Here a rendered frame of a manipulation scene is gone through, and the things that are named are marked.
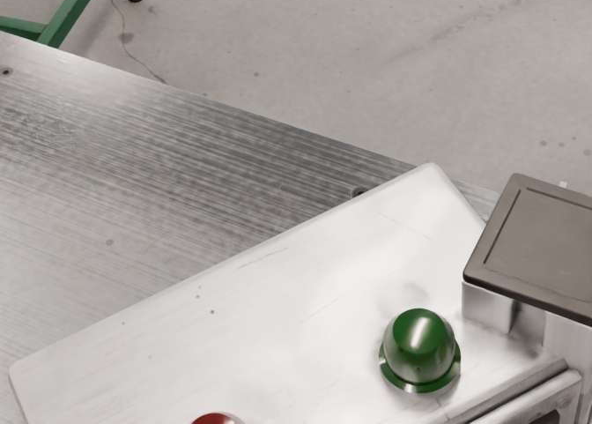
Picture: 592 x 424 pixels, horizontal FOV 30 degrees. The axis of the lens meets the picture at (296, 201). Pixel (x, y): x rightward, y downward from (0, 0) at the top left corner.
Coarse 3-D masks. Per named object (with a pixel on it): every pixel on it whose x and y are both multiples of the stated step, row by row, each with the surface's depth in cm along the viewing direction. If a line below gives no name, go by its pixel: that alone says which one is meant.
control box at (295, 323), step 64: (384, 192) 40; (448, 192) 39; (256, 256) 38; (320, 256) 38; (384, 256) 38; (448, 256) 38; (128, 320) 37; (192, 320) 37; (256, 320) 37; (320, 320) 37; (384, 320) 36; (448, 320) 36; (64, 384) 36; (128, 384) 36; (192, 384) 36; (256, 384) 35; (320, 384) 35; (384, 384) 35; (512, 384) 35; (576, 384) 35
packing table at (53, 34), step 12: (72, 0) 242; (84, 0) 244; (132, 0) 269; (60, 12) 240; (72, 12) 241; (0, 24) 240; (12, 24) 239; (24, 24) 239; (36, 24) 238; (48, 24) 238; (60, 24) 238; (72, 24) 242; (24, 36) 239; (36, 36) 238; (48, 36) 236; (60, 36) 238
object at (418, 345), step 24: (408, 312) 34; (432, 312) 34; (384, 336) 34; (408, 336) 33; (432, 336) 33; (384, 360) 35; (408, 360) 33; (432, 360) 33; (456, 360) 35; (408, 384) 34; (432, 384) 34
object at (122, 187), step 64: (0, 64) 140; (64, 64) 139; (0, 128) 133; (64, 128) 132; (128, 128) 131; (192, 128) 130; (256, 128) 129; (0, 192) 127; (64, 192) 126; (128, 192) 125; (192, 192) 124; (256, 192) 123; (320, 192) 122; (0, 256) 121; (64, 256) 120; (128, 256) 119; (192, 256) 119; (0, 320) 116; (64, 320) 115; (0, 384) 111
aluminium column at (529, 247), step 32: (512, 192) 36; (544, 192) 36; (576, 192) 36; (512, 224) 35; (544, 224) 35; (576, 224) 35; (480, 256) 35; (512, 256) 34; (544, 256) 34; (576, 256) 34; (480, 288) 34; (512, 288) 34; (544, 288) 34; (576, 288) 34; (480, 320) 36; (512, 320) 35; (576, 320) 33; (576, 352) 34
